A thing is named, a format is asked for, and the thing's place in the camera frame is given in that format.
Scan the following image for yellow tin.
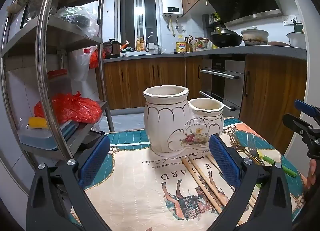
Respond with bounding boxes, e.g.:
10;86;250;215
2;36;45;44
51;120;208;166
175;41;188;53

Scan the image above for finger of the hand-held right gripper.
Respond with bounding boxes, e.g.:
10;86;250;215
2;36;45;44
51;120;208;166
294;99;320;119
282;113;320;146

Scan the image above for red box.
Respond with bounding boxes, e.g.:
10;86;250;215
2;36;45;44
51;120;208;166
47;69;68;80

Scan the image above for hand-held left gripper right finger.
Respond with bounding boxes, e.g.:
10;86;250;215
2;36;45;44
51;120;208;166
209;133;293;231

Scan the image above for white water heater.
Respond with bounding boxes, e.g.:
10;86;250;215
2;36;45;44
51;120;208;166
161;0;184;17

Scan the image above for white plastic bag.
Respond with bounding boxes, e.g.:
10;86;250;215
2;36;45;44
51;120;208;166
68;46;98;82

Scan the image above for knife block with scissors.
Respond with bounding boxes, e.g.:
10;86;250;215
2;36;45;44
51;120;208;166
184;35;195;52

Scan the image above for white clay pot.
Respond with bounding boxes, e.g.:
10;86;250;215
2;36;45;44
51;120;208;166
241;29;269;46

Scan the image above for built-in steel oven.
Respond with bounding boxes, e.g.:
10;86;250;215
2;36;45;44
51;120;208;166
199;55;246;119

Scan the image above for kitchen window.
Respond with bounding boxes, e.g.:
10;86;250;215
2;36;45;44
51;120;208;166
117;0;160;50

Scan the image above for stack of plastic containers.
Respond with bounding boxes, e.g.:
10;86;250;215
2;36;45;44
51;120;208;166
19;120;81;151

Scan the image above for orange hanging plastic bag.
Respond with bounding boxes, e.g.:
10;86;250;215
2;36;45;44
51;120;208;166
88;47;106;70

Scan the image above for black spice rack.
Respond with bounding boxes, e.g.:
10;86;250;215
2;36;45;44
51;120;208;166
201;13;226;32

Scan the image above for wooden base cabinet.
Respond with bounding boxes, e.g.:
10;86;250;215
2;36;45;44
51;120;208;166
238;54;307;153

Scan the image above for stainless steel shelf rack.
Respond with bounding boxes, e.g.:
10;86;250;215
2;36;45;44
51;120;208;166
0;0;115;196

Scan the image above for green handled yellow spoon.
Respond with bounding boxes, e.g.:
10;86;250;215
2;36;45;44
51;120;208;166
258;152;297;178

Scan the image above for red plastic bag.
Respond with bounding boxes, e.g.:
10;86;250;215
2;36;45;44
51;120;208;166
34;91;103;124

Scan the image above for white enamel pot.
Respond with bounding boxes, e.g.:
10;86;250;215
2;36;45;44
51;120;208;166
286;31;306;49

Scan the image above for grey kitchen countertop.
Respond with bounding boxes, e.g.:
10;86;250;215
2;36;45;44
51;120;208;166
103;44;307;62

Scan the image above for black wok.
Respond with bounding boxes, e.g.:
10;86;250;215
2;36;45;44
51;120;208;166
194;29;243;48

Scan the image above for metal faucet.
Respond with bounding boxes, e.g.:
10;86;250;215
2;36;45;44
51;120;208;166
146;35;155;52

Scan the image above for white floral ceramic utensil holder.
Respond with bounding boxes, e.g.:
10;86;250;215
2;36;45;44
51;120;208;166
143;85;225;154

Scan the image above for wooden chopstick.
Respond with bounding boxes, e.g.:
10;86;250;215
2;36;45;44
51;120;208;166
190;158;230;206
181;156;223;214
204;155;222;172

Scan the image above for oil bottles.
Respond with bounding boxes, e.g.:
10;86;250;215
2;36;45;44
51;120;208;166
136;36;146;52

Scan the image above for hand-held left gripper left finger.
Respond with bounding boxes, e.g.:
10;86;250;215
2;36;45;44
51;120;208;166
26;135;112;231

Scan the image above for printed teal bordered table cloth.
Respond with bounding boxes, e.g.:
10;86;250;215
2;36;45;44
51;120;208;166
67;117;307;231

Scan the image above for wooden base cabinets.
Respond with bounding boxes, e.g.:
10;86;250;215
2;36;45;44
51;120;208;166
103;57;203;110

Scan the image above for yellow sponge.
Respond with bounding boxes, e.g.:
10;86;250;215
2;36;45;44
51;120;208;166
27;117;48;129

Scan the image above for clear plastic bag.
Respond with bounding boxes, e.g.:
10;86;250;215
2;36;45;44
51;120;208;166
55;6;100;38

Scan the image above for person's right hand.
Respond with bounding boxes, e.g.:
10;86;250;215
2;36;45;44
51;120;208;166
305;157;320;189

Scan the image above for brown packets on shelf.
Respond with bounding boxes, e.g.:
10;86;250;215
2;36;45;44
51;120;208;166
7;0;52;18

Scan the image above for wall socket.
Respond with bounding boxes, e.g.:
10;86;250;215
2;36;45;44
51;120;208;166
282;15;298;26

